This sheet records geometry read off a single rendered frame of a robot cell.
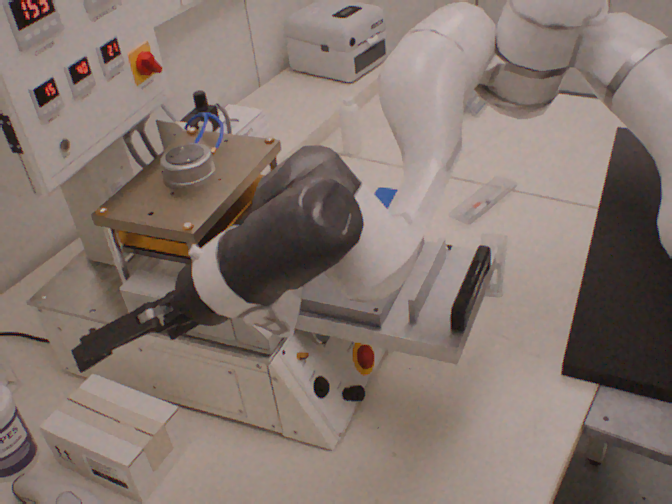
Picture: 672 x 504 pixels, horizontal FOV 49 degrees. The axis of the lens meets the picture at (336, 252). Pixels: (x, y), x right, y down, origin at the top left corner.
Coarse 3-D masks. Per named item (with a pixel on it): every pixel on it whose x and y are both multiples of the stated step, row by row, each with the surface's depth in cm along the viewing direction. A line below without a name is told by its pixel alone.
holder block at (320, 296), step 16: (304, 288) 110; (320, 288) 107; (336, 288) 107; (400, 288) 109; (304, 304) 107; (320, 304) 105; (336, 304) 104; (352, 304) 104; (368, 304) 103; (384, 304) 103; (352, 320) 104; (368, 320) 103
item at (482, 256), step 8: (480, 248) 108; (488, 248) 108; (480, 256) 107; (488, 256) 108; (472, 264) 106; (480, 264) 106; (488, 264) 110; (472, 272) 104; (480, 272) 105; (464, 280) 103; (472, 280) 103; (480, 280) 105; (464, 288) 102; (472, 288) 102; (456, 296) 101; (464, 296) 100; (472, 296) 102; (456, 304) 99; (464, 304) 99; (456, 312) 99; (464, 312) 99; (456, 320) 100; (464, 320) 100; (456, 328) 101; (464, 328) 100
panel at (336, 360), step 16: (304, 336) 113; (288, 352) 109; (304, 352) 112; (320, 352) 115; (336, 352) 118; (352, 352) 122; (288, 368) 109; (304, 368) 111; (320, 368) 114; (336, 368) 118; (352, 368) 121; (368, 368) 124; (304, 384) 111; (336, 384) 117; (352, 384) 120; (320, 400) 113; (336, 400) 116; (336, 416) 115; (336, 432) 115
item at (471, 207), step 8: (496, 176) 167; (488, 184) 165; (496, 184) 165; (504, 184) 164; (512, 184) 164; (480, 192) 163; (488, 192) 162; (496, 192) 162; (504, 192) 162; (472, 200) 161; (480, 200) 160; (488, 200) 160; (456, 208) 159; (464, 208) 158; (472, 208) 158; (480, 208) 158; (464, 216) 156; (472, 216) 156
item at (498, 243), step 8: (480, 240) 149; (488, 240) 149; (496, 240) 148; (504, 240) 148; (496, 248) 146; (504, 248) 146; (496, 256) 144; (504, 256) 144; (496, 264) 142; (504, 264) 142; (496, 272) 141; (496, 280) 139; (488, 288) 137; (496, 288) 137
